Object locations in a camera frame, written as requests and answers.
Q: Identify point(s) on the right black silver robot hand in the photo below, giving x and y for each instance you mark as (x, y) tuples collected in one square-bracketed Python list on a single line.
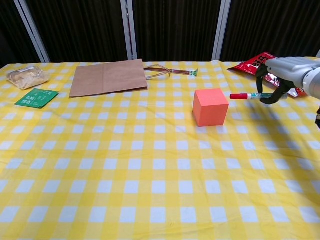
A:
[(287, 71)]

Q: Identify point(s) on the red capped marker pen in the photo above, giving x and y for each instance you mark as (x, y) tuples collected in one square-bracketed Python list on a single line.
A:
[(236, 96)]

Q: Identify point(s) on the pink orange cube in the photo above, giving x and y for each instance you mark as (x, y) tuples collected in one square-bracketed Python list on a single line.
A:
[(211, 113)]

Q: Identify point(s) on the red snack bag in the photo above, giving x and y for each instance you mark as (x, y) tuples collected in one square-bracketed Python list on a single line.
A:
[(250, 66)]

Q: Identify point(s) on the brown ribbon with green tag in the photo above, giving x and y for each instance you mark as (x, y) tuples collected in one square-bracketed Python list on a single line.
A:
[(182, 72)]

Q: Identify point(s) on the yellow white checked tablecloth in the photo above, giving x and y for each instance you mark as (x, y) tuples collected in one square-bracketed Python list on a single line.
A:
[(140, 170)]

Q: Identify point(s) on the brown paper bag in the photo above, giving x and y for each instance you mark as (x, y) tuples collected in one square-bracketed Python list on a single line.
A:
[(107, 77)]

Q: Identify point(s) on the black pleated curtain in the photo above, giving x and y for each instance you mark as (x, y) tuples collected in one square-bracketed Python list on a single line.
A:
[(85, 27)]

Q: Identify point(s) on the green sachet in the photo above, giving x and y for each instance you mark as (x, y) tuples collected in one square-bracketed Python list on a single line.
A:
[(36, 98)]

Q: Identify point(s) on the clear packet of biscuits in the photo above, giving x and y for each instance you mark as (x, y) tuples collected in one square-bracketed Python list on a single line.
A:
[(27, 77)]

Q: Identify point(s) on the aluminium frame post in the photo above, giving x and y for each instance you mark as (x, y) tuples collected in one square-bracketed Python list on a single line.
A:
[(128, 30), (318, 53), (221, 30), (32, 32)]

